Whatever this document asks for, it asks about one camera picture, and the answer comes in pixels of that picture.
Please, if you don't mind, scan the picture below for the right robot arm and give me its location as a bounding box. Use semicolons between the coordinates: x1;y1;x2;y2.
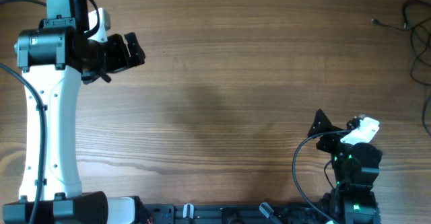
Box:
308;109;383;224

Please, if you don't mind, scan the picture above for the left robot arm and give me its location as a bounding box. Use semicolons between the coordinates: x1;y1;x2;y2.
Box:
3;0;152;223

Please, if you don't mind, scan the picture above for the right camera cable black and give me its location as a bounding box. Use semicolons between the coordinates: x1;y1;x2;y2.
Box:
292;130;351;224

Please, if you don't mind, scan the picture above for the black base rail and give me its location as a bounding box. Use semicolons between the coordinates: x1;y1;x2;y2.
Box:
142;202;332;224

